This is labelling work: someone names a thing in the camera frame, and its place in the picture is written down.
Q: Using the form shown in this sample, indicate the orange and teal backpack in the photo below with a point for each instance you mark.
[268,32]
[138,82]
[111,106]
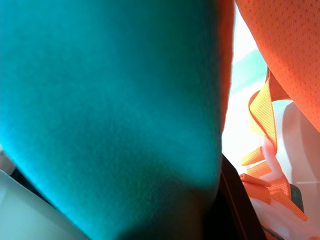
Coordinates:
[112,100]

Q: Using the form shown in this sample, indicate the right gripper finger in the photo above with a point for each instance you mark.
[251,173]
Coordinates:
[240,212]

